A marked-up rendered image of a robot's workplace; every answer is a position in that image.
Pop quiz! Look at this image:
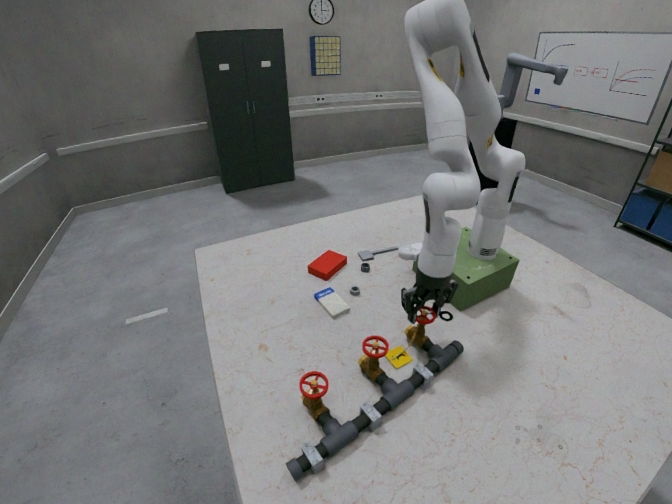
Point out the red rectangular block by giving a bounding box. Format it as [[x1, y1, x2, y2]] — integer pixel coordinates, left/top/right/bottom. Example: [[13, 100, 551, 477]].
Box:
[[307, 250, 347, 281]]

